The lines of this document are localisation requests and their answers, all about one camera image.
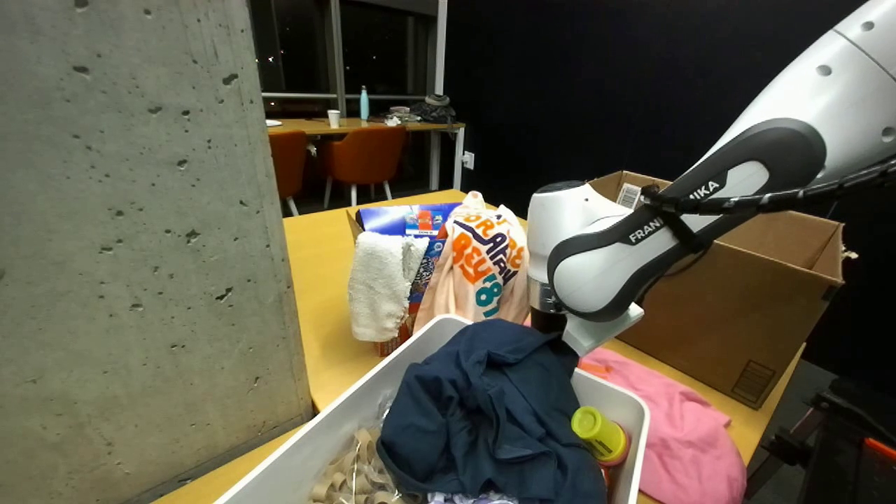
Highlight pink t-shirt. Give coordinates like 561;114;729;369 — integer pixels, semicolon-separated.
579;350;749;504

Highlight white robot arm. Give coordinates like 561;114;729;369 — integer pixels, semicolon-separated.
526;0;896;355

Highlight peach printed t-shirt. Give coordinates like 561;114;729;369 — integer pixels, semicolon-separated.
414;190;529;330

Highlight blue box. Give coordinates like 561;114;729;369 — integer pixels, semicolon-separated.
357;201;458;316

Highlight large cardboard box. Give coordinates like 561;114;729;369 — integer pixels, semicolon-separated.
621;211;844;408

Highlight white towel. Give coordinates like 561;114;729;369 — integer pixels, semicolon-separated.
347;233;414;341

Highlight orange chair middle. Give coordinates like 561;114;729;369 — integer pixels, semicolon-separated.
320;127;406;205

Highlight orange chair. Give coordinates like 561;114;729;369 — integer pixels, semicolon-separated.
269;133;308;215
320;127;406;205

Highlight navy blue garment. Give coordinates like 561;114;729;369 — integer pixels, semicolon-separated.
379;320;607;504

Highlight teal water bottle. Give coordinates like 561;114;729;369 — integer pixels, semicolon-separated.
358;84;371;123

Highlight long wooden counter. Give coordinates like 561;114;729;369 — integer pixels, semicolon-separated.
266;119;467;190

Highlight white cup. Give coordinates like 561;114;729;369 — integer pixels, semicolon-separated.
327;110;341;128

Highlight orange chair left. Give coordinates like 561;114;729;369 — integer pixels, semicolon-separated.
269;133;308;215

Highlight beige items in bin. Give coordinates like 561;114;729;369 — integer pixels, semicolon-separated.
308;429;402;504

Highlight white plastic bin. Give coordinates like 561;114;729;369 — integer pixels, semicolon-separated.
215;316;651;504

